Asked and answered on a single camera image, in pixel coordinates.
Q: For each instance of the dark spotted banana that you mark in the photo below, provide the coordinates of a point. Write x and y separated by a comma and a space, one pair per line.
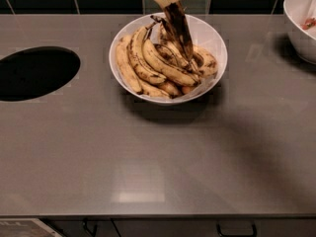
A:
178, 29

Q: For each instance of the small inner banana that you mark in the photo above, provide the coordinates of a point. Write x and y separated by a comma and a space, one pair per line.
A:
170, 53

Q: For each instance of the white bowl with bananas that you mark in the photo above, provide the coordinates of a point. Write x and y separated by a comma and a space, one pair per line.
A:
128, 29

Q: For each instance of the leftmost yellow banana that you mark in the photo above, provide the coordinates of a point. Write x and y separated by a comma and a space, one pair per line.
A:
127, 72

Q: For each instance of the middle long yellow banana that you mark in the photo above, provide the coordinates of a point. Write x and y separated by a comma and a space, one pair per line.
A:
172, 72

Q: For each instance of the right spotted yellow banana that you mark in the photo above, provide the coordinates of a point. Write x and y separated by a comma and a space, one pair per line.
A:
206, 62

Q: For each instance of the bottom small yellow banana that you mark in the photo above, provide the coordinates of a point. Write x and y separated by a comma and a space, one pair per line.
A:
166, 90

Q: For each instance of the white bowl at right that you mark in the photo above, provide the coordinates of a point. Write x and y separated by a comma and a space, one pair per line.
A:
303, 41

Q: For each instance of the red food in bowl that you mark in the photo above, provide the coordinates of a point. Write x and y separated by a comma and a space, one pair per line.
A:
309, 23

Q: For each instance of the dark oval counter hole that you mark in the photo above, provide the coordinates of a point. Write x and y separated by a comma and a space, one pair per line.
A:
35, 72

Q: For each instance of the black drawer handle right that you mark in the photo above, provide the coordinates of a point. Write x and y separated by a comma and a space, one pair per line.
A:
236, 231

